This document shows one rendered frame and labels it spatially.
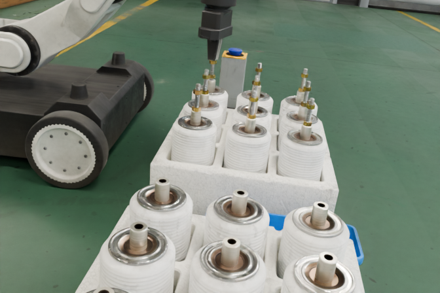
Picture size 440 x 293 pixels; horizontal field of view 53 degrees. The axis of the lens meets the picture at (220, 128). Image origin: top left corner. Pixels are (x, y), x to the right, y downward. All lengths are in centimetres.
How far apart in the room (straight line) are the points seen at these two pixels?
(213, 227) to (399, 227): 66
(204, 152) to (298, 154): 20
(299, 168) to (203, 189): 20
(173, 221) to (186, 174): 28
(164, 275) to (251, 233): 14
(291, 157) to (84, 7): 66
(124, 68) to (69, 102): 35
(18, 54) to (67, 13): 18
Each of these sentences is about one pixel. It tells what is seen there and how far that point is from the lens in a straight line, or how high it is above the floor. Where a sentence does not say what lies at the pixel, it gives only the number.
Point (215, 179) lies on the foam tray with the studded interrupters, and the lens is 93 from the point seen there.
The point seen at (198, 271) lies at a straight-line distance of 57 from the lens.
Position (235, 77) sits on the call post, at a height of 25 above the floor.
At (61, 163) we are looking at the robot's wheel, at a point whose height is 6.
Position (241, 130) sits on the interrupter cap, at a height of 25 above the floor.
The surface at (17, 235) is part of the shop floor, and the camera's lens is 107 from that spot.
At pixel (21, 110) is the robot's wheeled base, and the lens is 126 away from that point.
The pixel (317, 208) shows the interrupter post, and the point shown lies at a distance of 66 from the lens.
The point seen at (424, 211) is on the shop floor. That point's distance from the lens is 134.
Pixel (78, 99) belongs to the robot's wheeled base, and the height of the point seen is 21.
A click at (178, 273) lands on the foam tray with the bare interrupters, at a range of 68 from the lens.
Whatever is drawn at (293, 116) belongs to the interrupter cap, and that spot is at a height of 25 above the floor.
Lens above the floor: 62
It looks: 23 degrees down
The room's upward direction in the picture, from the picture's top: 6 degrees clockwise
